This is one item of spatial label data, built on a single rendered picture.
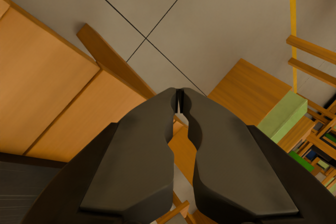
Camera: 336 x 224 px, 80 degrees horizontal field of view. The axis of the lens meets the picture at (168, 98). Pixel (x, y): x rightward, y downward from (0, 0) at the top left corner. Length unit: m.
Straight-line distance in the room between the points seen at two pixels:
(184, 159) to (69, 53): 0.39
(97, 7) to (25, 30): 0.99
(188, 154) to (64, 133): 0.32
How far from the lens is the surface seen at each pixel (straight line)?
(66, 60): 0.33
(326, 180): 6.98
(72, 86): 0.35
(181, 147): 0.58
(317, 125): 9.73
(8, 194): 0.46
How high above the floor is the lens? 1.16
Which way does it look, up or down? 37 degrees down
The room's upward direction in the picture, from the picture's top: 135 degrees clockwise
